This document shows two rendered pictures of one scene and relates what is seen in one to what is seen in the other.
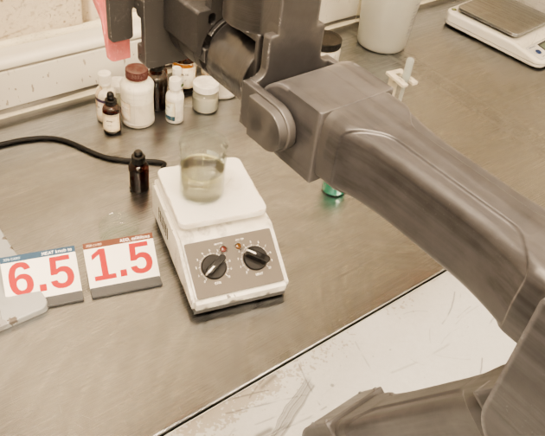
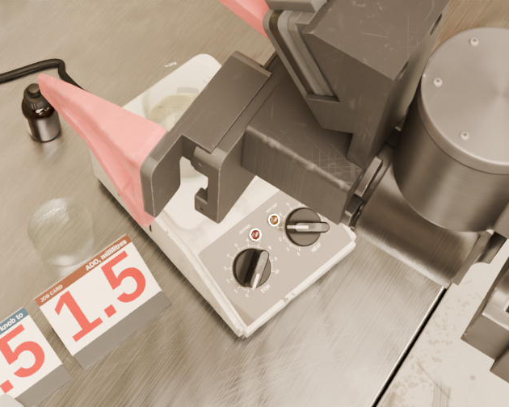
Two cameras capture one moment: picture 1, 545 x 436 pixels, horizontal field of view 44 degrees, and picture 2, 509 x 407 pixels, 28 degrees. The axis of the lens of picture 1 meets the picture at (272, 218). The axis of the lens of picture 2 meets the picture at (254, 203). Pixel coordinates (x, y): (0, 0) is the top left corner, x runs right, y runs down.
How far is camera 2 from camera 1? 0.39 m
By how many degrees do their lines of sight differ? 27
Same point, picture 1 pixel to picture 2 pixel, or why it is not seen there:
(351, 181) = not seen: outside the picture
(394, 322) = not seen: outside the picture
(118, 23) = (163, 191)
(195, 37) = (338, 210)
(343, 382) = (485, 367)
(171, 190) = not seen: hidden behind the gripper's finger
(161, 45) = (237, 186)
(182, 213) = (176, 207)
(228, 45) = (408, 219)
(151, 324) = (190, 379)
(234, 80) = (432, 273)
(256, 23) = (489, 223)
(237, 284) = (292, 277)
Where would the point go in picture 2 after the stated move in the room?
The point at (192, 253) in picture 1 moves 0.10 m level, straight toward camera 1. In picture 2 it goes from (214, 261) to (264, 376)
